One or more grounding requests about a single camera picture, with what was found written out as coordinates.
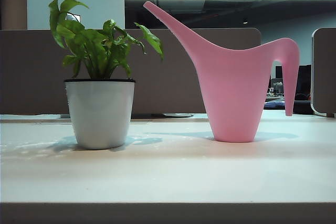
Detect pink plastic watering can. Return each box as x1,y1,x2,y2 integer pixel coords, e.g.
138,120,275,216
143,1,300,143

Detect white plant pot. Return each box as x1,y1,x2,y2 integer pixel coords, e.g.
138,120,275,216
64,78,137,150

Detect green leafy plant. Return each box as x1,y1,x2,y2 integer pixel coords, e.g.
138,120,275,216
48,0,164,80

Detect grey divider foot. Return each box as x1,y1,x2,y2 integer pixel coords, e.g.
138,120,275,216
163,113,194,118

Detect dark objects on floor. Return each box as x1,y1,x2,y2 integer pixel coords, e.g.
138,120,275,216
264,99,286,110

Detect black bag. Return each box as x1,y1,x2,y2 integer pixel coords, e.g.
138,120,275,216
292,93,314,115

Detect black computer monitor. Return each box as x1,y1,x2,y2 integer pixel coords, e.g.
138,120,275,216
298,64,312,95

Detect white-edged grey divider panel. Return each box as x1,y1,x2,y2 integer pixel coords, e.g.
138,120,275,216
311,27,336,118

